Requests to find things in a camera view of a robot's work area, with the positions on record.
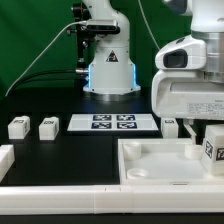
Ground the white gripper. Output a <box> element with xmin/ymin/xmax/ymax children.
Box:
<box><xmin>151</xmin><ymin>34</ymin><xmax>224</xmax><ymax>144</ymax></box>

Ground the white square tabletop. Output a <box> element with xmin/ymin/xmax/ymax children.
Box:
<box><xmin>118</xmin><ymin>138</ymin><xmax>224</xmax><ymax>185</ymax></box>

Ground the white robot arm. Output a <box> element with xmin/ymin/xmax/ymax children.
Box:
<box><xmin>82</xmin><ymin>0</ymin><xmax>224</xmax><ymax>120</ymax></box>

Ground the white left fence piece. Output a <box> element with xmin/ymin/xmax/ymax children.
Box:
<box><xmin>0</xmin><ymin>145</ymin><xmax>15</xmax><ymax>182</ymax></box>

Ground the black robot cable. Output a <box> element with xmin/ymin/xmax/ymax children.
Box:
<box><xmin>13</xmin><ymin>69</ymin><xmax>84</xmax><ymax>90</ymax></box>

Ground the grey camera cable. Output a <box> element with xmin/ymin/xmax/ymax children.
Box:
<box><xmin>4</xmin><ymin>21</ymin><xmax>88</xmax><ymax>98</ymax></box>

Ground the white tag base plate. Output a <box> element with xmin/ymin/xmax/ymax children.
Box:
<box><xmin>68</xmin><ymin>114</ymin><xmax>158</xmax><ymax>131</ymax></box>

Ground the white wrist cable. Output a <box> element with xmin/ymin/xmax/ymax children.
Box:
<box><xmin>137</xmin><ymin>0</ymin><xmax>162</xmax><ymax>52</ymax></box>

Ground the black camera on stand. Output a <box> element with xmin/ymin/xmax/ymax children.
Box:
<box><xmin>67</xmin><ymin>0</ymin><xmax>120</xmax><ymax>91</ymax></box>

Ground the white front fence bar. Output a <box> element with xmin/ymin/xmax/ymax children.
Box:
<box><xmin>0</xmin><ymin>185</ymin><xmax>224</xmax><ymax>215</ymax></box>

